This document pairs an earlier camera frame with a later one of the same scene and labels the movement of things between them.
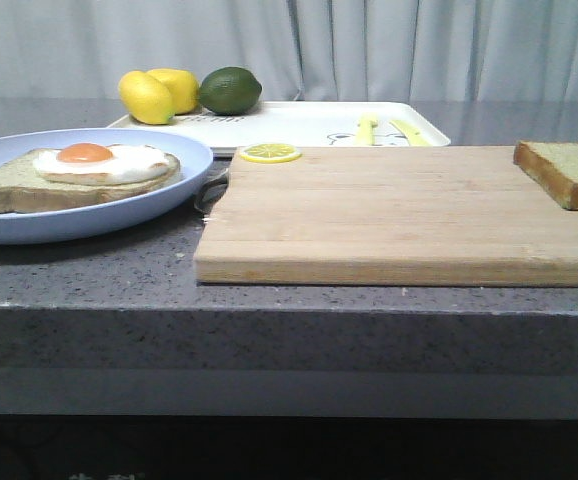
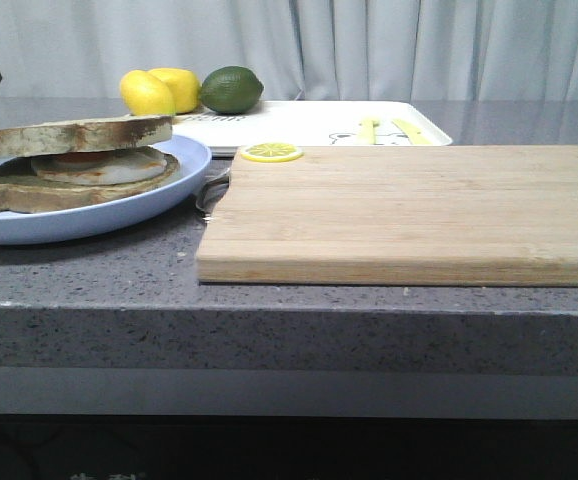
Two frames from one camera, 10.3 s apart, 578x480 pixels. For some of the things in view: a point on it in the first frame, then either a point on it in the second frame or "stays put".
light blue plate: [194, 159] stays put
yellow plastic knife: [414, 137] stays put
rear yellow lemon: [184, 88] stays put
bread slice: [574, 174] -> [100, 136]
